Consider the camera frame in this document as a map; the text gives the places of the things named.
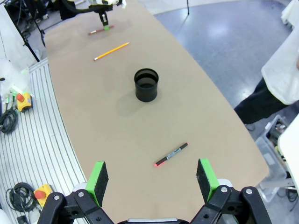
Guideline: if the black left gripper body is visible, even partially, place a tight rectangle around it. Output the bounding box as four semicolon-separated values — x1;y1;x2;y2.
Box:
97;10;109;22

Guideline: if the black tripod stand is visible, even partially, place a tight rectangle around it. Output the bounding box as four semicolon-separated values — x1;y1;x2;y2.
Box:
14;0;46;63

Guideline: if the grey slotted aluminium platform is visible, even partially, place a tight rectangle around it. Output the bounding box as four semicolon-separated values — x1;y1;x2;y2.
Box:
0;57;87;224

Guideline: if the yellow emergency stop button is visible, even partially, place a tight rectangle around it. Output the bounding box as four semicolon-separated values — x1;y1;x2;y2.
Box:
14;92;33;113
34;184;55;207

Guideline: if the yellow pencil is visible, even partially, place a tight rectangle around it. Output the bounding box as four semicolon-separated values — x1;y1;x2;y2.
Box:
93;42;130;62

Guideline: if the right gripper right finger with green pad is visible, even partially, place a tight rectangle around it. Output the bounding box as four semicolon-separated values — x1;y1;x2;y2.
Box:
188;158;273;224

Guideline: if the clear plastic storage bin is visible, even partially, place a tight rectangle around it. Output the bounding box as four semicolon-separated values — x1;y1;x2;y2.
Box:
255;114;295;203

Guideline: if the person in white T-shirt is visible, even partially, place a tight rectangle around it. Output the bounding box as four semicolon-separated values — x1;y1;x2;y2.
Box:
233;23;299;131

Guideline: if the black mesh pen holder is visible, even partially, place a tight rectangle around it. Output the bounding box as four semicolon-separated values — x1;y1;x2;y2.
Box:
134;68;160;102

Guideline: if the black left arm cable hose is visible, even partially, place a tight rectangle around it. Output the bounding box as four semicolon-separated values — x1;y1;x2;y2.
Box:
61;0;113;14

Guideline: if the black marker with red cap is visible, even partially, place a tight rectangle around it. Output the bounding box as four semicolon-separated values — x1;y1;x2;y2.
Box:
155;142;189;168

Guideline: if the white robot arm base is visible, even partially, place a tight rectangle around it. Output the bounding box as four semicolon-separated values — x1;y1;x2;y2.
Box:
0;58;30;94

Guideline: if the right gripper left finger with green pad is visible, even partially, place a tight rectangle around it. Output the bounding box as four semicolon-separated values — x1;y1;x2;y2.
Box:
37;161;122;224

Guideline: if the white table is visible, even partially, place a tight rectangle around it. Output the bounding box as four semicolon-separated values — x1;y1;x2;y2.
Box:
277;127;299;179

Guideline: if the black coiled cable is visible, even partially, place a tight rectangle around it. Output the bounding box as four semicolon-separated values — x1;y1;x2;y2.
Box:
0;109;19;134
6;182;38;213

